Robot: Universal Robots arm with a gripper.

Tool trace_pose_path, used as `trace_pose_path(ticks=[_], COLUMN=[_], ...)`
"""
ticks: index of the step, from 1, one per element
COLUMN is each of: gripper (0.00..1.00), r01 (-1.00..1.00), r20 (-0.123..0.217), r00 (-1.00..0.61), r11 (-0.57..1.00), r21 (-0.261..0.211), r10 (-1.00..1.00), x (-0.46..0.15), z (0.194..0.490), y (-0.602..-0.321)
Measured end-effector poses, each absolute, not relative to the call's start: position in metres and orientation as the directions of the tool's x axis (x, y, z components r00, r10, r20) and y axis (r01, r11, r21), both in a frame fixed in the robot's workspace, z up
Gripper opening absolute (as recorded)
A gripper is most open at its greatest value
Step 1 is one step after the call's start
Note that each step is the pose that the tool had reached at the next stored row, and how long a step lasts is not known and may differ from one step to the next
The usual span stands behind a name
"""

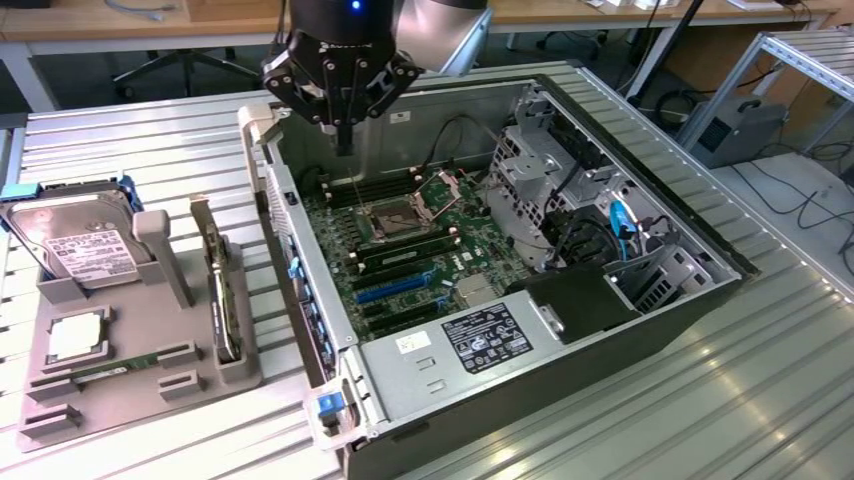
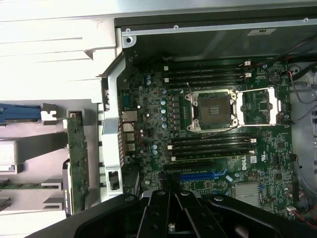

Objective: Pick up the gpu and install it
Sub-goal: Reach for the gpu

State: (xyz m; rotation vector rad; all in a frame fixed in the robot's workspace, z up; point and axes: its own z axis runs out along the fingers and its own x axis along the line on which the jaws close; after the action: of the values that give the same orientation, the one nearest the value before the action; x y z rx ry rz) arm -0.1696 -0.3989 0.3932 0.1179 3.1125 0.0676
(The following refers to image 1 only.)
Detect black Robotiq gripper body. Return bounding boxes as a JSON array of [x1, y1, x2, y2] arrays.
[[286, 0, 402, 121]]

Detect Nvidia graphics card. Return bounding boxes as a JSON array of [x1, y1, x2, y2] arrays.
[[188, 192, 246, 364]]

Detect office chair star base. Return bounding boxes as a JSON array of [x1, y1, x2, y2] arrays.
[[109, 47, 262, 99]]

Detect black RAM slot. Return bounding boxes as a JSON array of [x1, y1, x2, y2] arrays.
[[320, 173, 416, 194], [326, 185, 423, 207], [323, 179, 419, 200], [318, 167, 414, 187]]

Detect metal socket cover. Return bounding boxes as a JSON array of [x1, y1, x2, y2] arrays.
[[410, 169, 462, 221]]

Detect thin locking lever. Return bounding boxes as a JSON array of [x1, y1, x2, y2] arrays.
[[347, 168, 368, 211]]

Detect silver drive cage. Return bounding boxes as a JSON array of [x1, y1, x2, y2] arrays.
[[484, 124, 602, 271]]

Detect CPU socket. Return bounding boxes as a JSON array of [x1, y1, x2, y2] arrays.
[[363, 199, 428, 246]]

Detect wooden desk white legs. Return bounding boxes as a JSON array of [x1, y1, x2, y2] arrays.
[[0, 0, 295, 114], [490, 0, 842, 99]]

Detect black office chair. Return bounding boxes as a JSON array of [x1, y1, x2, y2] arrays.
[[532, 29, 610, 62]]

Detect green motherboard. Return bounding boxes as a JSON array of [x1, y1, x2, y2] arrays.
[[303, 167, 535, 346]]

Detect green RAM stick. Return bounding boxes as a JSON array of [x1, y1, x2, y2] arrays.
[[29, 349, 165, 389], [363, 243, 459, 271]]

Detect long black expansion slot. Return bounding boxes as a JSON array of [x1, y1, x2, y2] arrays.
[[350, 267, 428, 292], [364, 302, 439, 327], [368, 312, 443, 337]]

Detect blue expansion slot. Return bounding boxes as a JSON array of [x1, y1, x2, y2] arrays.
[[355, 282, 430, 306]]

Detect silver finned heatsink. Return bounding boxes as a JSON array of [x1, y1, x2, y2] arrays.
[[456, 278, 506, 307]]

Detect silver hard disk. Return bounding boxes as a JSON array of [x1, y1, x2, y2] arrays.
[[3, 192, 145, 291]]

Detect blue disk carrier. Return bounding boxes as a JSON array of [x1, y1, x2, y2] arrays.
[[0, 169, 147, 236]]

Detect grey plastic parts rack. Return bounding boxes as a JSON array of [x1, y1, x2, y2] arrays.
[[16, 209, 266, 454]]

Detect grey machine box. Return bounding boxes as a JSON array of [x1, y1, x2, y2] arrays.
[[693, 94, 789, 169]]

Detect silver power supply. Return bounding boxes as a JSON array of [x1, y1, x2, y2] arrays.
[[346, 292, 568, 424]]

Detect silver CPU chip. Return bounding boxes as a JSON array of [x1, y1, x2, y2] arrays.
[[44, 314, 112, 364]]

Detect open black PC case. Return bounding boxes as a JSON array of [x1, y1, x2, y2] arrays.
[[237, 73, 762, 480]]

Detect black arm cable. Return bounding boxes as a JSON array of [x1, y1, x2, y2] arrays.
[[268, 0, 295, 59]]

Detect long curved black wire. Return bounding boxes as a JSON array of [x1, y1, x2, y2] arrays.
[[426, 114, 502, 174]]

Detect light blue network cable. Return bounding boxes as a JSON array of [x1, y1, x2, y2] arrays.
[[103, 0, 180, 22]]

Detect coiled black cable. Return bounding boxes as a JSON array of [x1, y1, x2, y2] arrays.
[[652, 88, 699, 126]]

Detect black wire bundle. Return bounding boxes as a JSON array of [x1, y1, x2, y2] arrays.
[[539, 207, 646, 274]]

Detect blue wire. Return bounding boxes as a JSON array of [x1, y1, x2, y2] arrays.
[[607, 199, 635, 261]]

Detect aluminium frame slat table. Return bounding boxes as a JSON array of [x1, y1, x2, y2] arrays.
[[677, 27, 854, 151]]

